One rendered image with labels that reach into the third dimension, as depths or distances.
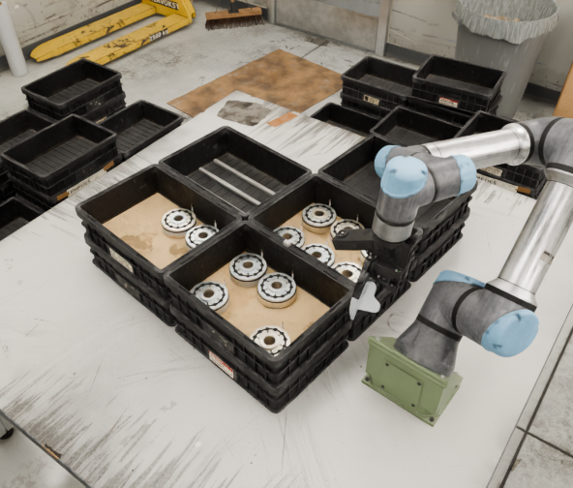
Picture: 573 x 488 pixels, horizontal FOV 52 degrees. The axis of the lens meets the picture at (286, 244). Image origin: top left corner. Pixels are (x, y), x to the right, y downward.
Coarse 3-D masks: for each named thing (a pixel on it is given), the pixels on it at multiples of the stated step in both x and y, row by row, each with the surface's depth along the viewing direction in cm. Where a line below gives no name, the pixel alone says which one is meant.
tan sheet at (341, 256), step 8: (296, 216) 181; (288, 224) 179; (296, 224) 179; (304, 232) 176; (312, 232) 176; (328, 232) 176; (312, 240) 173; (320, 240) 173; (328, 240) 173; (336, 256) 169; (344, 256) 169; (352, 256) 169
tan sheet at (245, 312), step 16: (224, 272) 164; (272, 272) 164; (240, 288) 160; (256, 288) 160; (240, 304) 155; (256, 304) 155; (304, 304) 155; (320, 304) 155; (240, 320) 151; (256, 320) 151; (272, 320) 151; (288, 320) 151; (304, 320) 151
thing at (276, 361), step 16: (240, 224) 164; (272, 240) 159; (192, 256) 154; (304, 256) 154; (320, 272) 151; (176, 288) 146; (352, 288) 146; (192, 304) 145; (336, 304) 142; (224, 320) 139; (320, 320) 139; (240, 336) 135; (304, 336) 135; (256, 352) 133; (288, 352) 132
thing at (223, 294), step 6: (204, 282) 157; (210, 282) 157; (216, 282) 157; (198, 288) 156; (216, 288) 155; (222, 288) 156; (198, 294) 154; (222, 294) 154; (216, 300) 152; (222, 300) 153; (210, 306) 151; (216, 306) 151
